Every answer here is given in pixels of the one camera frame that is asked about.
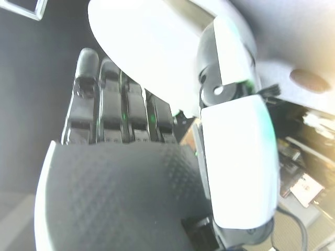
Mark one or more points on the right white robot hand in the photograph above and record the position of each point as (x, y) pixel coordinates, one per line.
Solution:
(117, 198)

